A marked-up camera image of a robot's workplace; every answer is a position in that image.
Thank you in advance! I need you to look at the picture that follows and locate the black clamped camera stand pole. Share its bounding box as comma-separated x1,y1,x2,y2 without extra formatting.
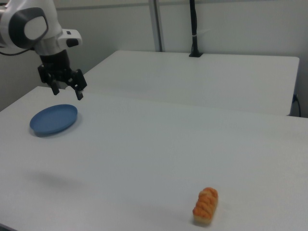
188,0,204,58

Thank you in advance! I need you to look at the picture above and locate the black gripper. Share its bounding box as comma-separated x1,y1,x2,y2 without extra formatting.
37,51,88,101

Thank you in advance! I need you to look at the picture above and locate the black cable at table edge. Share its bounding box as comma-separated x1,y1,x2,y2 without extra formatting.
292,93,303,118

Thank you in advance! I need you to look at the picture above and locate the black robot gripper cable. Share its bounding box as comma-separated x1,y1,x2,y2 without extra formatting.
0,47,35,57

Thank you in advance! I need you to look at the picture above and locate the orange braided bread loaf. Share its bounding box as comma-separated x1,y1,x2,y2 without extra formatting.
192,187,219,226

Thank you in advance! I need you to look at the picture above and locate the round blue plate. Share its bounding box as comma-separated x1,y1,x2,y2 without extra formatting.
29,103,78,136

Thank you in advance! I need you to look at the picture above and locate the grey metal partition post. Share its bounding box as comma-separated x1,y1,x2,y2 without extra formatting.
148,0,166,52

